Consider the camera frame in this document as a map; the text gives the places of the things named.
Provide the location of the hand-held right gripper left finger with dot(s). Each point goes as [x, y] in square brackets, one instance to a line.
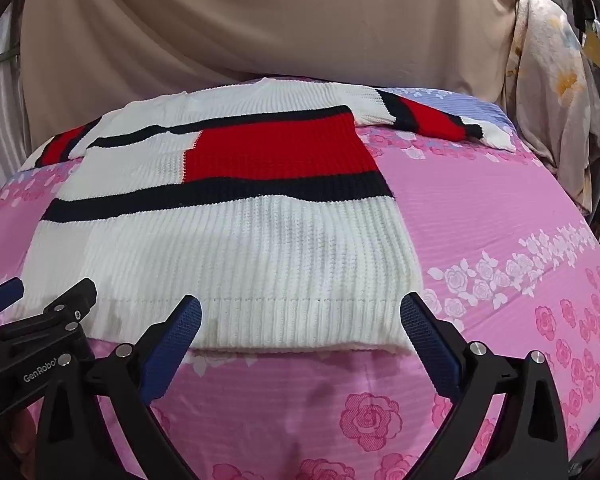
[172, 345]

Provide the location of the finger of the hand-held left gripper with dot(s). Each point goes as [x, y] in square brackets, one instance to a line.
[2, 294]
[75, 300]

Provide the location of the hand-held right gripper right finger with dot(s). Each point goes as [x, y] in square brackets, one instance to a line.
[430, 355]

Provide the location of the white red black knit sweater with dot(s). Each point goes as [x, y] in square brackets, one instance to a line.
[255, 240]

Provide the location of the pink blue floral bedsheet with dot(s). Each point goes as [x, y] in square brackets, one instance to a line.
[480, 220]

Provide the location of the silver satin curtain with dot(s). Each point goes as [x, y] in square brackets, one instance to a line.
[0, 110]

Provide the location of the pale floral hanging cloth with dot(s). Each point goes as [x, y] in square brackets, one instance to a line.
[555, 100]

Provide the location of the beige curtain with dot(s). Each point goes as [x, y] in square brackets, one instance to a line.
[230, 20]

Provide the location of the yellow paper tag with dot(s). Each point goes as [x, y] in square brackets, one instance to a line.
[592, 49]

